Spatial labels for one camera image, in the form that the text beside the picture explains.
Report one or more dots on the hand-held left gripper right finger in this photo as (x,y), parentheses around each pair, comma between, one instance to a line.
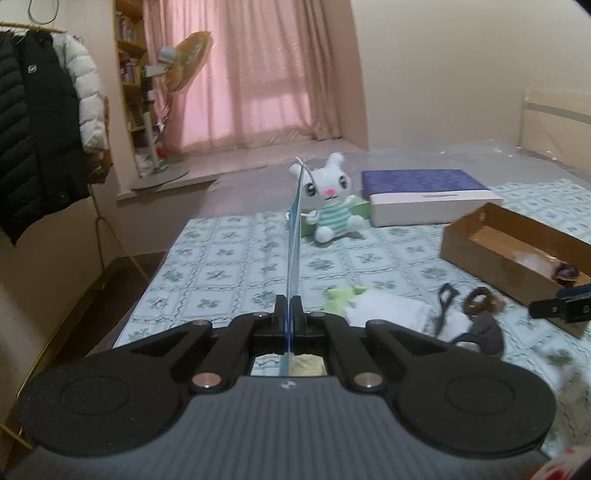
(300,317)

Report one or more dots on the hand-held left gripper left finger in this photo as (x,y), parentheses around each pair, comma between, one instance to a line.
(277,316)

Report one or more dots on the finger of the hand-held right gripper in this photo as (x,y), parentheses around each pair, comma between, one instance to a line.
(575,292)
(547,308)

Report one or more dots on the dark grey cloth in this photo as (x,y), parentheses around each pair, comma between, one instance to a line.
(487,332)

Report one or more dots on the brown hair scrunchie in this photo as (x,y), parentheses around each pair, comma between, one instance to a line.
(468,304)

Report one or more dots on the cardboard box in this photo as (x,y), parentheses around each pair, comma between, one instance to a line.
(480,258)

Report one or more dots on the green cloth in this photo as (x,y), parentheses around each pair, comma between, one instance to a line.
(337,297)

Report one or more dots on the pale yellow cloth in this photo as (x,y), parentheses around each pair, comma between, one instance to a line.
(307,364)

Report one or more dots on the green patterned bed sheet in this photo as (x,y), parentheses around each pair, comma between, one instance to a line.
(221,267)

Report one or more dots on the green box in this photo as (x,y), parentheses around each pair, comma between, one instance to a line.
(363,210)

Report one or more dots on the white plush bunny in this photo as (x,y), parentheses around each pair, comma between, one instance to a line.
(330,189)

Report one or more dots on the wooden headboard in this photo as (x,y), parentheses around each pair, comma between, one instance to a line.
(554,134)

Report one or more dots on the red white patterned fabric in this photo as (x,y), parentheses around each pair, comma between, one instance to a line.
(558,468)

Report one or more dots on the blue and white box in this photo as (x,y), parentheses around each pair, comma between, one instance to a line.
(425,203)

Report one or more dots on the gold clothes rack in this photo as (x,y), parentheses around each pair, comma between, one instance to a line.
(99,230)

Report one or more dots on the clear plastic mattress cover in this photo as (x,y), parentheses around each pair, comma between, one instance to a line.
(415,157)

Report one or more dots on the pink curtain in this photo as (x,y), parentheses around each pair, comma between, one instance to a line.
(258,69)

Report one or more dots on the standing fan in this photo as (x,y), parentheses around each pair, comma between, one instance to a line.
(189,60)

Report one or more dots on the wooden bookshelf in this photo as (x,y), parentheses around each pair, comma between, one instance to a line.
(131,69)

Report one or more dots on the white puffer jacket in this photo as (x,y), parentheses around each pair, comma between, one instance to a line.
(87,92)

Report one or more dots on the black puffer jacket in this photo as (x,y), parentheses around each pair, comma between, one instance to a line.
(32,138)

